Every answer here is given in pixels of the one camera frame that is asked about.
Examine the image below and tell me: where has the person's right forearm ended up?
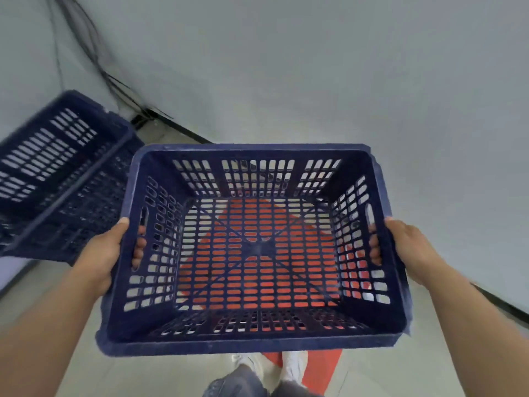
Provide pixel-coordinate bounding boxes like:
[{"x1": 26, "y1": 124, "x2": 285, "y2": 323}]
[{"x1": 415, "y1": 260, "x2": 529, "y2": 397}]

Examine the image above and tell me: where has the person's white left shoe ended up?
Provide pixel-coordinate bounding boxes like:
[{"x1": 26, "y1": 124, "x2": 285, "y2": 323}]
[{"x1": 232, "y1": 353, "x2": 270, "y2": 382}]

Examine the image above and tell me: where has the person's grey trouser leg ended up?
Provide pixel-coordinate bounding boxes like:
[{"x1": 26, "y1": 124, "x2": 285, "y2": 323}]
[
  {"x1": 203, "y1": 364, "x2": 270, "y2": 397},
  {"x1": 271, "y1": 380, "x2": 324, "y2": 397}
]

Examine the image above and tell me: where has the blue perforated plastic crate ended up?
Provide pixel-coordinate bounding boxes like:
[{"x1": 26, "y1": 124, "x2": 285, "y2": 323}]
[
  {"x1": 0, "y1": 135, "x2": 146, "y2": 265},
  {"x1": 96, "y1": 143, "x2": 413, "y2": 358},
  {"x1": 0, "y1": 90, "x2": 135, "y2": 211}
]

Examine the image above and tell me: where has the person's grey left trouser leg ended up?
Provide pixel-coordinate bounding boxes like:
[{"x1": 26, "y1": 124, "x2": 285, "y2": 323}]
[{"x1": 203, "y1": 364, "x2": 270, "y2": 397}]

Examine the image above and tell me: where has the person's white shoe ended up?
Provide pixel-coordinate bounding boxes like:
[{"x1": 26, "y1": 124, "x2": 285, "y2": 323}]
[
  {"x1": 281, "y1": 350, "x2": 309, "y2": 386},
  {"x1": 232, "y1": 353, "x2": 270, "y2": 382}
]

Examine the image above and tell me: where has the bundle of black cables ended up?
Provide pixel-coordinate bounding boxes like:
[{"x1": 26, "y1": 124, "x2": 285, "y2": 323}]
[{"x1": 45, "y1": 0, "x2": 175, "y2": 129}]

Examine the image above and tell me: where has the person's grey right trouser leg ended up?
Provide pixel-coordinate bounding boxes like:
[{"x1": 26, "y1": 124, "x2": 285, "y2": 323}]
[{"x1": 271, "y1": 380, "x2": 324, "y2": 397}]

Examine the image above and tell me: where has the person's right hand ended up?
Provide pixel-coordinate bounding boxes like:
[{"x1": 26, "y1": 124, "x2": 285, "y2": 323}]
[{"x1": 369, "y1": 218, "x2": 439, "y2": 286}]

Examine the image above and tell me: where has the person's left forearm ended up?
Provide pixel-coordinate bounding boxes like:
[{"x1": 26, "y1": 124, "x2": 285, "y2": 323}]
[{"x1": 0, "y1": 266, "x2": 113, "y2": 397}]

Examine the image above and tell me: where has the person's white right shoe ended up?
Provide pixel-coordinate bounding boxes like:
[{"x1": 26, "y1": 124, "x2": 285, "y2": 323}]
[{"x1": 281, "y1": 350, "x2": 309, "y2": 386}]

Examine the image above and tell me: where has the person's left hand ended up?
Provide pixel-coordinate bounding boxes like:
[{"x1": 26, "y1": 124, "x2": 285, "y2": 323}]
[{"x1": 71, "y1": 218, "x2": 148, "y2": 299}]

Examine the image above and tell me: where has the red floor mat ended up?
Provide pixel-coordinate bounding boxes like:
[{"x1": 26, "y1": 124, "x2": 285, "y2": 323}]
[{"x1": 177, "y1": 197, "x2": 369, "y2": 396}]

